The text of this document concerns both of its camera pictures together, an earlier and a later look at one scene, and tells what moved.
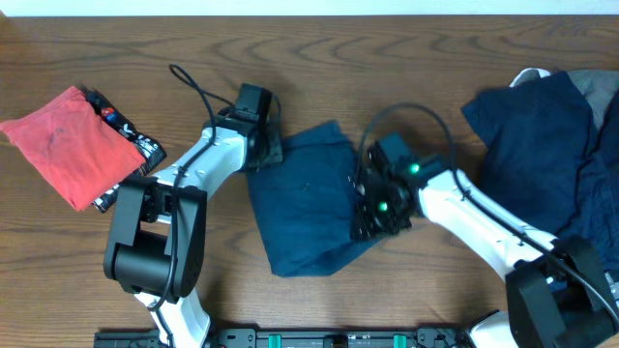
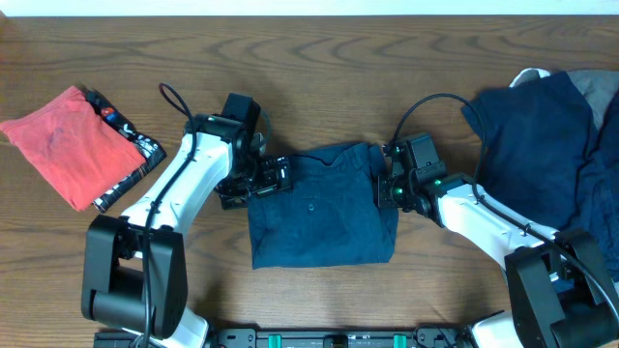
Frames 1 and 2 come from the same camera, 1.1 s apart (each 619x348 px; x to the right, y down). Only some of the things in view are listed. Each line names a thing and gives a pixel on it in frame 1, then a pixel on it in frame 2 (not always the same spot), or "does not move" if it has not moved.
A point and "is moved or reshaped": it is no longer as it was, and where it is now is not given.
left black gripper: (275, 138) to (269, 185)
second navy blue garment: (545, 162) does not move
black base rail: (296, 337) does not move
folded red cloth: (83, 153) does not move
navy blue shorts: (303, 202) is moved or reshaped
